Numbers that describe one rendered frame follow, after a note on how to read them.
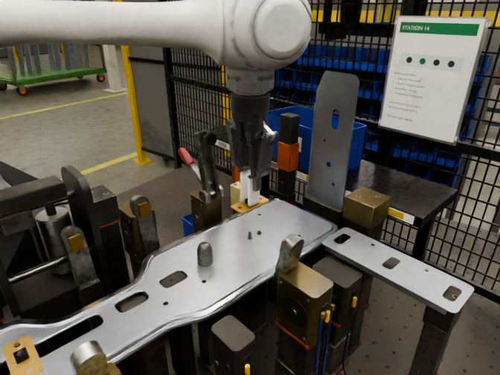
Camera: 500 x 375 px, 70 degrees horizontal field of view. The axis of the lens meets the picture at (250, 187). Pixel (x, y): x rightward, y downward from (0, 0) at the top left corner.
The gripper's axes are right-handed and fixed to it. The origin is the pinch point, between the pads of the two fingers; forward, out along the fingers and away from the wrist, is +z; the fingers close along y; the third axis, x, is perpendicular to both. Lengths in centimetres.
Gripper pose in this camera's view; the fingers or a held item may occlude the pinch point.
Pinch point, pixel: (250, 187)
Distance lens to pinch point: 76.6
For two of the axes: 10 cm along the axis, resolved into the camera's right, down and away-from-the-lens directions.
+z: 0.0, 8.9, 4.5
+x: 7.3, -3.0, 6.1
